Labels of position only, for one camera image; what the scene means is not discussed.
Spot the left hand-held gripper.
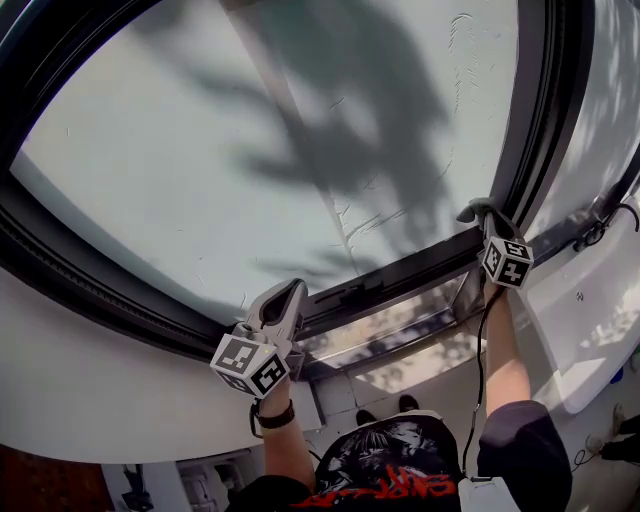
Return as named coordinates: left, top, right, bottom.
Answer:
left=209, top=278, right=309, bottom=399

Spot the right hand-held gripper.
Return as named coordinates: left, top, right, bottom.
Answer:
left=479, top=209, right=535, bottom=291

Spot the grey cloth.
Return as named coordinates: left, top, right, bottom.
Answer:
left=455, top=197, right=499, bottom=225

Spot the frosted window glass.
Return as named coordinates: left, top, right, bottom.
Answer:
left=9, top=0, right=521, bottom=314

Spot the person's left forearm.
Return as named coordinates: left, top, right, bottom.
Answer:
left=257, top=377, right=317, bottom=494

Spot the person's right forearm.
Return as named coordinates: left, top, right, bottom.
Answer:
left=482, top=282, right=532, bottom=421

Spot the black wristwatch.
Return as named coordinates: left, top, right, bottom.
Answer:
left=254, top=399, right=296, bottom=430

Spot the small clear window pane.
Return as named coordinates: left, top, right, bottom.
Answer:
left=299, top=272, right=474, bottom=374

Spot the white plastic basin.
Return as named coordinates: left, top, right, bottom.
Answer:
left=514, top=197, right=640, bottom=416

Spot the person's black printed t-shirt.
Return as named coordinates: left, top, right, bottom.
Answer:
left=227, top=399, right=574, bottom=512

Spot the white storage rack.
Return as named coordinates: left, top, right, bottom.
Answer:
left=177, top=452, right=251, bottom=512

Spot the white waist-worn box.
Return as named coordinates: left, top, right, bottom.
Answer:
left=457, top=474, right=515, bottom=512

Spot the black wire hook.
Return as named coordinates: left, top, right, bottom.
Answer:
left=572, top=202, right=640, bottom=254

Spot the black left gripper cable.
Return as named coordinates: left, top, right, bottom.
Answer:
left=248, top=397, right=266, bottom=440

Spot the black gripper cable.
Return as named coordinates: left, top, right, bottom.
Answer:
left=248, top=397, right=266, bottom=440
left=460, top=287, right=506, bottom=474

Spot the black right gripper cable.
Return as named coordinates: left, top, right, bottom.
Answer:
left=460, top=287, right=506, bottom=474

